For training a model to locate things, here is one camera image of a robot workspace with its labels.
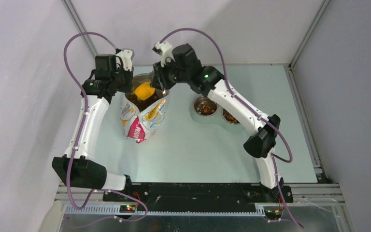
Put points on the pet food bag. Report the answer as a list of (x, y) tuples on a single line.
[(139, 126)]

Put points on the left steel bowl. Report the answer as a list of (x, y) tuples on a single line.
[(199, 99)]

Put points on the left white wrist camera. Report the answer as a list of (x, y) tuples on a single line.
[(124, 58)]

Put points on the kibble in left bowl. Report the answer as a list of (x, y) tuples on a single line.
[(206, 108)]

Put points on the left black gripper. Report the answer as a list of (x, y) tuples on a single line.
[(129, 75)]

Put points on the right steel bowl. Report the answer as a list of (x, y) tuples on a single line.
[(230, 117)]

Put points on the aluminium frame post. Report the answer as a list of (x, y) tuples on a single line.
[(309, 32), (78, 23)]

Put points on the kibble in bowl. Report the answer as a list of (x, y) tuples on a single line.
[(206, 108), (231, 117)]

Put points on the kibble in right bowl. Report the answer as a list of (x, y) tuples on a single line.
[(231, 117)]

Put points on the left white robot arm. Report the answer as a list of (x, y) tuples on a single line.
[(80, 166)]

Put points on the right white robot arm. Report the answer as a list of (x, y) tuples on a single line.
[(263, 129)]

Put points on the yellow plastic scoop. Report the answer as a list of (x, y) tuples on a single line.
[(144, 91)]

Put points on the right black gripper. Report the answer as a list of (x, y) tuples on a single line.
[(160, 79)]

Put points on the steel bowl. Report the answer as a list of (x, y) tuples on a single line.
[(199, 99), (230, 117)]

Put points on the pale green bowl tray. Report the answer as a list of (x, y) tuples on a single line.
[(221, 118)]

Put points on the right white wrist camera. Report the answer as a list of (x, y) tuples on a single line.
[(164, 50)]

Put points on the pet food kibble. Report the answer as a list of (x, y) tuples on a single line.
[(142, 104)]

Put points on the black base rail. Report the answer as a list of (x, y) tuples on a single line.
[(201, 197)]

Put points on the left aluminium frame post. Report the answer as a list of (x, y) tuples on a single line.
[(78, 23)]

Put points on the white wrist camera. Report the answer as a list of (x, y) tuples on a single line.
[(124, 58), (164, 50)]

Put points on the right aluminium frame post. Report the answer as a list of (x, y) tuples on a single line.
[(309, 32)]

